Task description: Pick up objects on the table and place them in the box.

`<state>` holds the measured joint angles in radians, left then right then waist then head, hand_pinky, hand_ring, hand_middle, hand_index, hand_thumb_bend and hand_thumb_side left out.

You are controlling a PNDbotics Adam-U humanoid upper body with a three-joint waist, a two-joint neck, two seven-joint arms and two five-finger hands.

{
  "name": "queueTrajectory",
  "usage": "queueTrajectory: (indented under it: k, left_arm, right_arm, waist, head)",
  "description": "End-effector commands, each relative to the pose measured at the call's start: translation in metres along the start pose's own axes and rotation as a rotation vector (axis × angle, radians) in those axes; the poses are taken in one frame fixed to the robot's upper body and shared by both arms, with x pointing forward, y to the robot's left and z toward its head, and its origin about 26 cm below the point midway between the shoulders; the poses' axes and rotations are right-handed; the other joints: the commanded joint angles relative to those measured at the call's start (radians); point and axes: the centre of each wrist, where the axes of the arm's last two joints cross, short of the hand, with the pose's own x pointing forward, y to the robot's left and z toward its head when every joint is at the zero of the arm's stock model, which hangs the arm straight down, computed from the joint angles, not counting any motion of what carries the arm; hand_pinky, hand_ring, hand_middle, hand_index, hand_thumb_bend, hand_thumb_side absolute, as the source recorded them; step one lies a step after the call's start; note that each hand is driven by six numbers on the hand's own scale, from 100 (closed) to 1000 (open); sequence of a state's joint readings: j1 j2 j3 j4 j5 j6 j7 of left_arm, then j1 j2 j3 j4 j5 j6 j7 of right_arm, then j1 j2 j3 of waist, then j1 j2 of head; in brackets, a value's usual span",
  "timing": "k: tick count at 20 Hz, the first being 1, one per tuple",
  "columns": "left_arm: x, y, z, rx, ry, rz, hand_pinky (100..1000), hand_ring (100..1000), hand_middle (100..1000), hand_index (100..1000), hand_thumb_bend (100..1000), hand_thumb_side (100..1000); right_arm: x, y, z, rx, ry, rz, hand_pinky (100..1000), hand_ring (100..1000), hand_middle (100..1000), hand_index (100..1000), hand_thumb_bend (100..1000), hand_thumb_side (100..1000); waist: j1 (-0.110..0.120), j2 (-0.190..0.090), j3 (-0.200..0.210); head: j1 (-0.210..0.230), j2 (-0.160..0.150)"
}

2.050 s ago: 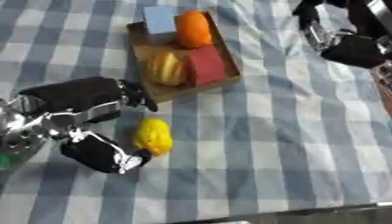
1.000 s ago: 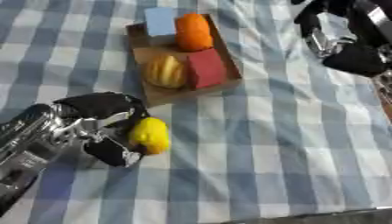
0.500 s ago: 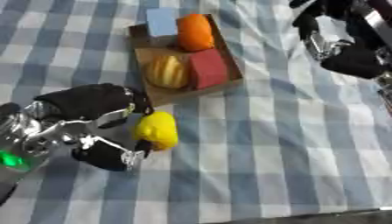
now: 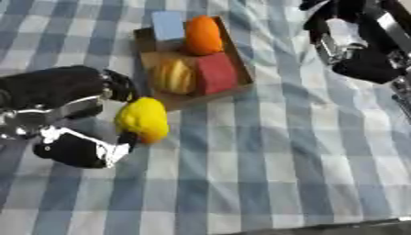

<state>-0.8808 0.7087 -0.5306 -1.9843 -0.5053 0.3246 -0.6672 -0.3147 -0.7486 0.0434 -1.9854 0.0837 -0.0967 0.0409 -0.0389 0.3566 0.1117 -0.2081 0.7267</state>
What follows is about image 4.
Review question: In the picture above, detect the light blue rectangular block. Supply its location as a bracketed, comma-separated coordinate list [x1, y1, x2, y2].
[149, 11, 188, 43]

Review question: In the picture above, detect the orange toy fruit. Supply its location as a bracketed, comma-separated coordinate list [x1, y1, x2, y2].
[183, 14, 225, 57]

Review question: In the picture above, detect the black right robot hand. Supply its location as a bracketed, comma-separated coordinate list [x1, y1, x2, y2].
[298, 0, 411, 85]

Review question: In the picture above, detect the tan cardboard box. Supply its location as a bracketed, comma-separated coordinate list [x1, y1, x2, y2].
[131, 15, 256, 112]

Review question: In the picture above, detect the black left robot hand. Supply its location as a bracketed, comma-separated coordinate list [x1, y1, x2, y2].
[0, 64, 141, 170]

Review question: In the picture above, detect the red rectangular block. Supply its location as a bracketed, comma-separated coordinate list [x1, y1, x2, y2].
[193, 51, 239, 96]

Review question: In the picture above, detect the yellow toy bell pepper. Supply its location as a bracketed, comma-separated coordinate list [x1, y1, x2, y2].
[112, 96, 172, 145]

